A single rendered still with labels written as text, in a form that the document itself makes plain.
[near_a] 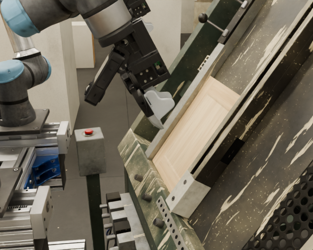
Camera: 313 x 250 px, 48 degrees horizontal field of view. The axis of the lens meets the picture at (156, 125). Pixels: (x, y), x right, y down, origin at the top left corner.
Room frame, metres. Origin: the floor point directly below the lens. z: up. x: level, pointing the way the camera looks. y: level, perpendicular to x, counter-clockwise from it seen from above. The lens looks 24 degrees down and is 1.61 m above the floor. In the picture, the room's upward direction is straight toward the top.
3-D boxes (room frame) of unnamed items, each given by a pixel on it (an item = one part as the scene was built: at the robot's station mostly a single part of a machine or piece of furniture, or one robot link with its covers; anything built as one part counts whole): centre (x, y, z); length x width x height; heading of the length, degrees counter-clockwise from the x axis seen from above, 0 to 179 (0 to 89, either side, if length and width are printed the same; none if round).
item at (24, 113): (1.30, 0.57, 1.09); 0.15 x 0.15 x 0.10
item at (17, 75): (1.31, 0.57, 1.20); 0.13 x 0.12 x 0.14; 161
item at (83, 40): (6.15, 1.40, 0.36); 0.58 x 0.45 x 0.72; 96
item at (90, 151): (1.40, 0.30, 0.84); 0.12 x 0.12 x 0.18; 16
